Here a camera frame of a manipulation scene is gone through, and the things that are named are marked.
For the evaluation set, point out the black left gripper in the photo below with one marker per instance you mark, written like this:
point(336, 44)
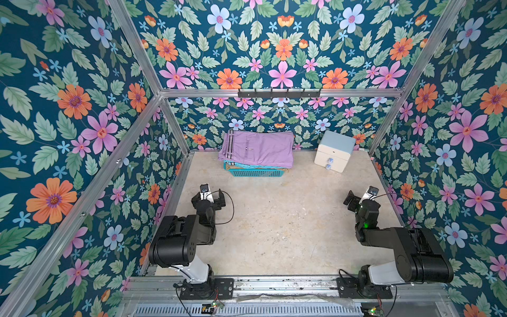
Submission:
point(216, 205)

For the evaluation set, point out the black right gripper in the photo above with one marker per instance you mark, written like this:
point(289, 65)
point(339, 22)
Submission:
point(365, 205)

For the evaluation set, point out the purple pants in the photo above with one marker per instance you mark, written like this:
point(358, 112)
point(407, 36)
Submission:
point(258, 149)

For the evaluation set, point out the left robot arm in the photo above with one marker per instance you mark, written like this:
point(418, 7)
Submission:
point(175, 243)

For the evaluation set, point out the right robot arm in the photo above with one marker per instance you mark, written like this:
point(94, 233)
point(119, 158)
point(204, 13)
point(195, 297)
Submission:
point(417, 256)

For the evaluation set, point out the teal plastic basket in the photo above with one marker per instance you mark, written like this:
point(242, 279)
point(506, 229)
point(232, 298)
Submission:
point(257, 172)

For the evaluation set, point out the white blue drawer box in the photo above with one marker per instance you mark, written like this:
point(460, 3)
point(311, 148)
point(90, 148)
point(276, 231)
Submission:
point(334, 151)

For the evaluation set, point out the green circuit board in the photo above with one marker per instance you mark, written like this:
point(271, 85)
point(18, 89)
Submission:
point(211, 308)

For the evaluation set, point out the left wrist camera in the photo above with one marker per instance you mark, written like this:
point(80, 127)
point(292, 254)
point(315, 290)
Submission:
point(205, 193)

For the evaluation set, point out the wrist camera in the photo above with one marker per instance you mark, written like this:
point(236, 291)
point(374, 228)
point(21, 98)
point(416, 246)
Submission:
point(370, 193)
point(205, 193)

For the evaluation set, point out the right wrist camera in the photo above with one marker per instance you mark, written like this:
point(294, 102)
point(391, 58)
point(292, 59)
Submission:
point(370, 193)

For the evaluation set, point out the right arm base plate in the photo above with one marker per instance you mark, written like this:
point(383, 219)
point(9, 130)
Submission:
point(349, 287)

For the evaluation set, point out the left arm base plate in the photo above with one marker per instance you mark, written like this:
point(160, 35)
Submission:
point(218, 288)

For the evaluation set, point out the aluminium cage frame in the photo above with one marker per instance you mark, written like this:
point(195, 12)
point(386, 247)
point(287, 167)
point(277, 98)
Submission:
point(102, 101)

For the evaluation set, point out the black wall hook rail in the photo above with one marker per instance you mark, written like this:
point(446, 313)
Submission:
point(279, 93)

